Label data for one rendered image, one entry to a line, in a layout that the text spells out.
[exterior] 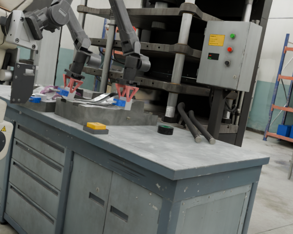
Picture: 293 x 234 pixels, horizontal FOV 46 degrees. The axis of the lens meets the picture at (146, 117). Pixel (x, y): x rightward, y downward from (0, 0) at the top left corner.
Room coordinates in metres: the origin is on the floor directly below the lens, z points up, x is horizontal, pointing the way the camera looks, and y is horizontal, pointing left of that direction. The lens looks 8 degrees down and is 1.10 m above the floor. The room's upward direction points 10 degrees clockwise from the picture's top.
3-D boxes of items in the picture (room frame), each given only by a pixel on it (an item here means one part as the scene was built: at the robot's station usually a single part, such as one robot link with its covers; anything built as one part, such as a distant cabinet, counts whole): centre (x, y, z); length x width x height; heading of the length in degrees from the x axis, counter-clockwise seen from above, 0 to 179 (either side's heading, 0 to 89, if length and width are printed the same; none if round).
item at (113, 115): (1.83, 0.20, 0.87); 0.50 x 0.26 x 0.14; 136
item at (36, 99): (1.75, 0.59, 0.86); 0.13 x 0.05 x 0.05; 153
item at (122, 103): (1.56, 0.14, 0.93); 0.13 x 0.05 x 0.05; 135
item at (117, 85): (1.60, 0.12, 0.99); 0.07 x 0.07 x 0.09; 46
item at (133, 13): (2.87, 0.01, 1.45); 1.29 x 0.82 x 0.19; 46
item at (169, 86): (2.87, 0.01, 0.96); 1.29 x 0.83 x 0.18; 46
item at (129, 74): (1.59, 0.11, 1.06); 0.10 x 0.07 x 0.07; 46
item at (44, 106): (2.02, 0.52, 0.86); 0.50 x 0.26 x 0.11; 153
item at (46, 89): (2.01, 0.52, 0.90); 0.26 x 0.18 x 0.08; 153
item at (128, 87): (1.58, 0.10, 0.99); 0.07 x 0.07 x 0.09; 46
